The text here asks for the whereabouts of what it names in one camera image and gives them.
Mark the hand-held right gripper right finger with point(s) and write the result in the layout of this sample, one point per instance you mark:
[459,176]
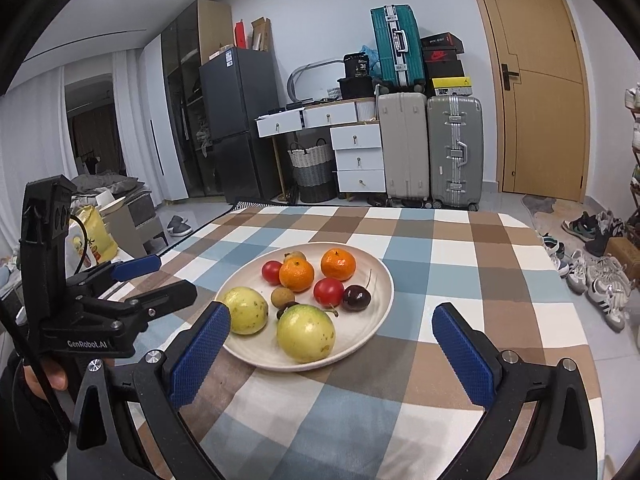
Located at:
[462,355]

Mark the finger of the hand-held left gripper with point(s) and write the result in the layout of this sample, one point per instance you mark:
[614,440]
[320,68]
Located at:
[170,295]
[135,266]

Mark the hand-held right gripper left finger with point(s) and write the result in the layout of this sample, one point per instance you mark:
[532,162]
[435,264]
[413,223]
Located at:
[200,355]

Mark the yellow guava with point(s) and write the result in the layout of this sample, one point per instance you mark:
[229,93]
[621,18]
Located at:
[245,310]

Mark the dark red cherry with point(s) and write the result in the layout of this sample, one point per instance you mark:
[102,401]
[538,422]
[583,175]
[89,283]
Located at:
[356,298]
[286,310]

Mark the cream round plate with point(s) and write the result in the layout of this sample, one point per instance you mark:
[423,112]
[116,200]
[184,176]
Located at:
[370,320]

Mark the brown longan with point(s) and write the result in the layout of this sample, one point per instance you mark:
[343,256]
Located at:
[295,256]
[281,296]

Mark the red tomato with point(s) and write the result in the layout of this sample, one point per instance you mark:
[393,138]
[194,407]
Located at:
[328,291]
[271,271]

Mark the yellow-green guava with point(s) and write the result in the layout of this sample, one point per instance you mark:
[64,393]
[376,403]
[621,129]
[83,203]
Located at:
[305,335]

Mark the orange mandarin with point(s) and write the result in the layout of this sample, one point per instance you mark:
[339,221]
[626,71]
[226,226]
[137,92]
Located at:
[296,275]
[338,265]

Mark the person's left forearm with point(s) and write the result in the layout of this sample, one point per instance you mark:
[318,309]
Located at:
[25,435]

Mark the person's left hand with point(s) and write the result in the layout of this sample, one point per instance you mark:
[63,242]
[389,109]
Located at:
[52,375]

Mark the yellow bag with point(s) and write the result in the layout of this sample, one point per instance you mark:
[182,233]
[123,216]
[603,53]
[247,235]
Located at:
[97,240]

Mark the pair of grey slippers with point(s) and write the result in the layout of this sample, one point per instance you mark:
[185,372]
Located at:
[179,226]

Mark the grey bedding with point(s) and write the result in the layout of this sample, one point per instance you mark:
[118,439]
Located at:
[105,182]

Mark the white curtain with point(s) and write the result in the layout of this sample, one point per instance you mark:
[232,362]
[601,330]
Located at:
[127,110]
[30,160]

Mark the pile of sneakers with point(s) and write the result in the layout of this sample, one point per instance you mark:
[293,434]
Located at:
[605,292]

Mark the white cabinet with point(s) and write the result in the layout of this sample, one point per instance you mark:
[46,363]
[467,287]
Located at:
[152,110]

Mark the woven laundry basket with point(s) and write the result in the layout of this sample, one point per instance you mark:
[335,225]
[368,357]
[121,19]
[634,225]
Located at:
[312,180]

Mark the dark grey refrigerator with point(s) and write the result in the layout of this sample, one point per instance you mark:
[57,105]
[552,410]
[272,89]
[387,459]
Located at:
[235,110]

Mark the glass door wardrobe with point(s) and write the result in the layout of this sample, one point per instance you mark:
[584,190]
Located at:
[182,85]

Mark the brown cardboard box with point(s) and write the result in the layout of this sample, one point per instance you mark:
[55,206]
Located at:
[622,255]

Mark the silver suitcase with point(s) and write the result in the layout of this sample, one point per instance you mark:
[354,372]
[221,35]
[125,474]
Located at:
[442,160]

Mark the beige suitcase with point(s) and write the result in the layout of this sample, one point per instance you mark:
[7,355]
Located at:
[402,150]

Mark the flat cardboard box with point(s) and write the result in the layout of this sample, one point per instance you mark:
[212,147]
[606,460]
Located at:
[221,51]

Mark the wooden door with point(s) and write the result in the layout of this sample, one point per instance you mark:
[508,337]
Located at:
[540,135]

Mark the white desk with drawers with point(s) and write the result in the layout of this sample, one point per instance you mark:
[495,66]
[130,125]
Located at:
[357,136]

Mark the oval mirror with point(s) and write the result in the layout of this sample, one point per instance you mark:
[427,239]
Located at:
[315,80]

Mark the small white basket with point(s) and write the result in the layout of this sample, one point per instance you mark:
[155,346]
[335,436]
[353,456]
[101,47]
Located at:
[334,94]

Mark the tall cardboard box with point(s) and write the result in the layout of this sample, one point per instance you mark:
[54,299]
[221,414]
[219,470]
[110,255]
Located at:
[261,35]

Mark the white ribbed bin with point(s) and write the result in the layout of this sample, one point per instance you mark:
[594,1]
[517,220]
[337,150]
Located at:
[366,110]

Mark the yellow and black shoe box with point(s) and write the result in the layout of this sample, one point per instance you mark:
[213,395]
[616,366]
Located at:
[451,86]

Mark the black storage box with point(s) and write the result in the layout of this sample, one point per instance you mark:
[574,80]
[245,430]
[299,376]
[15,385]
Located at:
[355,89]

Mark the plain black shoe box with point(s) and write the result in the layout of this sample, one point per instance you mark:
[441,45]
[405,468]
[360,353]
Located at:
[442,70]

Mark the black printed pouch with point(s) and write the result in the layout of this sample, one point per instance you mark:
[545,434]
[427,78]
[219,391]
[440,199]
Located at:
[357,66]

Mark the red and black shoe box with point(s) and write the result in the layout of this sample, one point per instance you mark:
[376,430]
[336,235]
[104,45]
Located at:
[441,56]

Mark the group of racked shoes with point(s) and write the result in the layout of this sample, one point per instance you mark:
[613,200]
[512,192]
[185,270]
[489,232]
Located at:
[634,100]

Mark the blue plastic bag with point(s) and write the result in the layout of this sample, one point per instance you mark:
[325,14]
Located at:
[372,57]

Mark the black shoe box red stripe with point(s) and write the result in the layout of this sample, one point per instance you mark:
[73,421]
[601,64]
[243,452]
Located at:
[441,41]

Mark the teal suitcase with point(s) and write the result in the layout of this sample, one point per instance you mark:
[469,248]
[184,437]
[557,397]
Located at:
[387,45]

